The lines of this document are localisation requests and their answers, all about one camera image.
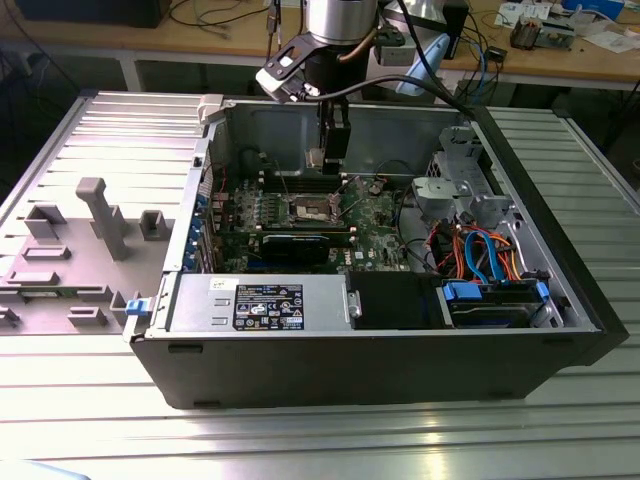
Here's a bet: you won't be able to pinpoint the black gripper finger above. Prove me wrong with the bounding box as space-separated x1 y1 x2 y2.
319 99 352 177

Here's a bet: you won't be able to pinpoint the CPU socket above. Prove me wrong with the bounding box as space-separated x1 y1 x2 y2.
283 192 347 226

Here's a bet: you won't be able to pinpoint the black disk bay cover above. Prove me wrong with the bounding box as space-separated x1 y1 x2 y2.
347 272 442 331

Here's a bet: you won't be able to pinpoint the green motherboard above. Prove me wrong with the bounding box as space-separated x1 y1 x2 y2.
208 169 417 275

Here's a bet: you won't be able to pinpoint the black graphics card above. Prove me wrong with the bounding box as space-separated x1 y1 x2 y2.
258 230 335 267

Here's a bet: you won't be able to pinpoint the grey metal drive cage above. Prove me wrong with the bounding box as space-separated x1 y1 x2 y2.
410 124 524 241

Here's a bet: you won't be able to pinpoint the black tower box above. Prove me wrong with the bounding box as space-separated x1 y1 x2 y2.
442 0 472 61

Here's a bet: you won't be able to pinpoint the white paper sheets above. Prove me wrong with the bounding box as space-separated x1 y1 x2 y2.
494 2 551 26
582 29 640 55

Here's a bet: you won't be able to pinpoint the wooden desk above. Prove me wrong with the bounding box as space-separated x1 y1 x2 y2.
0 0 640 94

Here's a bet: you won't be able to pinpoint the hard disk in blue carrier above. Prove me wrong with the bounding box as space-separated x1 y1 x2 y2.
438 278 552 330

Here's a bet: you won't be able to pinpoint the silver power supply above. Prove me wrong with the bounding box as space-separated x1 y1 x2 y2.
167 273 351 334

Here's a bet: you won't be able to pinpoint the grey electronic device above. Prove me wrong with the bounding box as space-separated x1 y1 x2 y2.
537 18 576 51

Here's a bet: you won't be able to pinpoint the black PC case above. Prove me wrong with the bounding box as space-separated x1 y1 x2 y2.
122 93 630 412

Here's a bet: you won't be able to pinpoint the large black box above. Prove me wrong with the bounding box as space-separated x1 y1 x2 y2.
14 0 164 29

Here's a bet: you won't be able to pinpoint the blue box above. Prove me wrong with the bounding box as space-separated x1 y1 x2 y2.
562 0 626 17

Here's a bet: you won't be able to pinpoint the grey parts rack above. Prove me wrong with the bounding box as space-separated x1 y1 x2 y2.
0 177 177 336

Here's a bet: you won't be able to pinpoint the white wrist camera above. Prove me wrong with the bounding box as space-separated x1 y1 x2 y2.
255 34 324 105

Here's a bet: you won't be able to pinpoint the blue wire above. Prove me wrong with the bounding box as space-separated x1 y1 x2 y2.
463 230 507 285

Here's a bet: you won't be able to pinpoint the orange wire bundle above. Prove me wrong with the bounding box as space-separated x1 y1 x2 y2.
433 222 526 284

